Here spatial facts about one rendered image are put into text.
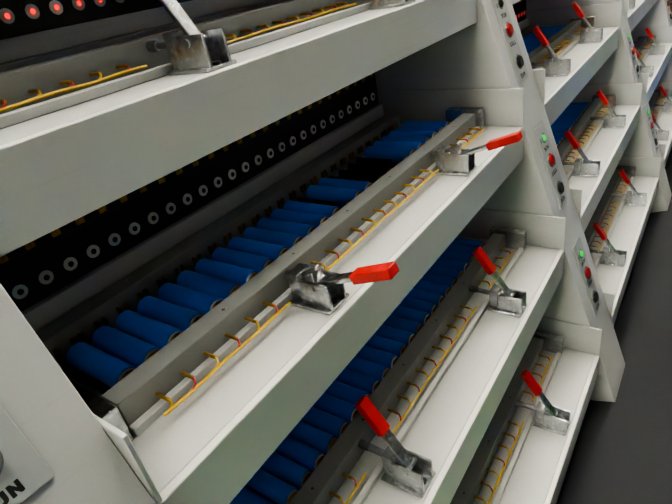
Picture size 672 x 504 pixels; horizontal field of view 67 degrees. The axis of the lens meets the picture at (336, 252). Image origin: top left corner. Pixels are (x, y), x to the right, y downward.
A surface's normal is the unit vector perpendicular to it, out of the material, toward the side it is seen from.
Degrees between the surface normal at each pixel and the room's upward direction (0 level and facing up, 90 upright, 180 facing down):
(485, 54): 90
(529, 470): 18
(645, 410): 0
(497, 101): 90
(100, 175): 108
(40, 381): 90
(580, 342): 90
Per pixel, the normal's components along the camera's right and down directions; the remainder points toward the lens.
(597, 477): -0.41, -0.87
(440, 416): -0.17, -0.86
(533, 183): -0.56, 0.49
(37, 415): 0.72, -0.12
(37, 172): 0.81, 0.15
